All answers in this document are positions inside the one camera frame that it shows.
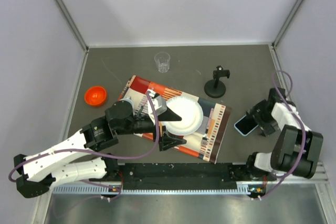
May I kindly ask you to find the black phone stand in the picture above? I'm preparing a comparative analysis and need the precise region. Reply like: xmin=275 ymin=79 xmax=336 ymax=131
xmin=204 ymin=66 xmax=230 ymax=98

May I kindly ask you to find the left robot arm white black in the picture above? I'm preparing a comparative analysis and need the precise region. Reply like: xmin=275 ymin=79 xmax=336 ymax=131
xmin=14 ymin=96 xmax=182 ymax=198

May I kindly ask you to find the grey small mug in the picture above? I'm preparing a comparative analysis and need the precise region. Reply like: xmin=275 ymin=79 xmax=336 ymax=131
xmin=122 ymin=97 xmax=133 ymax=103

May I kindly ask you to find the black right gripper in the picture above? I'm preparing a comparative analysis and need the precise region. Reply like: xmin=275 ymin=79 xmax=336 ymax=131
xmin=246 ymin=99 xmax=280 ymax=136

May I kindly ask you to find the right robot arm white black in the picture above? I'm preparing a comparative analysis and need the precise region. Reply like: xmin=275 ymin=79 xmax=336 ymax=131
xmin=245 ymin=88 xmax=323 ymax=180

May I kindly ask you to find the grey slotted cable duct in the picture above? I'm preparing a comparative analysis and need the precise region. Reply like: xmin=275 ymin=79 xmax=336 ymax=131
xmin=53 ymin=184 xmax=262 ymax=195

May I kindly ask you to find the orange plastic bowl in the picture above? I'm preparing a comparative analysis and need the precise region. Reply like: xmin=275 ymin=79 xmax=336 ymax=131
xmin=84 ymin=86 xmax=107 ymax=106

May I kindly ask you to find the white paper plate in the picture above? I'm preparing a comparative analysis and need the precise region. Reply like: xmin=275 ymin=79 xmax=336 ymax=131
xmin=163 ymin=96 xmax=203 ymax=136

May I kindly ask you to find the clear plastic cup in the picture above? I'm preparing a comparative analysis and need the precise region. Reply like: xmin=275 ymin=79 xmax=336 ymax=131
xmin=154 ymin=51 xmax=171 ymax=73

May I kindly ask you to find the colourful patterned placemat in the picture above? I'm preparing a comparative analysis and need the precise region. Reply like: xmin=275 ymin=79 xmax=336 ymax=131
xmin=119 ymin=75 xmax=232 ymax=164

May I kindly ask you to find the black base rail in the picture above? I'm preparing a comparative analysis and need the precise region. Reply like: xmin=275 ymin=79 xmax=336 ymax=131
xmin=119 ymin=163 xmax=250 ymax=190

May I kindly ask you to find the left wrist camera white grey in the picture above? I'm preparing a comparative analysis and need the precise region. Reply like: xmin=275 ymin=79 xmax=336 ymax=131
xmin=146 ymin=89 xmax=167 ymax=122

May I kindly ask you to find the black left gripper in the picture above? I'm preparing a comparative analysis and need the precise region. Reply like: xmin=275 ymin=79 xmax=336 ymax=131
xmin=116 ymin=106 xmax=186 ymax=150

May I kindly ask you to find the phone with light blue case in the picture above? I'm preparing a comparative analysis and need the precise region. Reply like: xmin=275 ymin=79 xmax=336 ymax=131
xmin=234 ymin=115 xmax=258 ymax=136

